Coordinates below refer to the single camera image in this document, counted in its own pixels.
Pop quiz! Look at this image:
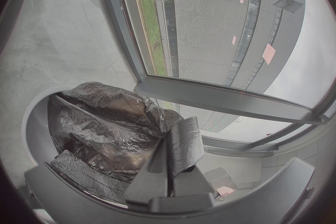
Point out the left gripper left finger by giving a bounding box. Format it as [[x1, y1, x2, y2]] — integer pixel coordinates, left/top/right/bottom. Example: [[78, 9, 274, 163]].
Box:
[[124, 138, 169, 204]]

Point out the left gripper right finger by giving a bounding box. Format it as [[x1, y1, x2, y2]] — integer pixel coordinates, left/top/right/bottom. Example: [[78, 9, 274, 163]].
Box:
[[172, 164, 219, 197]]

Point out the black plastic bag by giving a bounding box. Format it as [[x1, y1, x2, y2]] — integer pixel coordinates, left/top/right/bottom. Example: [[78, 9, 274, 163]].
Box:
[[47, 82, 205, 204]]

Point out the white trash bin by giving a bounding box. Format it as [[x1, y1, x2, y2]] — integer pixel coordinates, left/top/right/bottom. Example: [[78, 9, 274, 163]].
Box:
[[21, 86, 129, 209]]

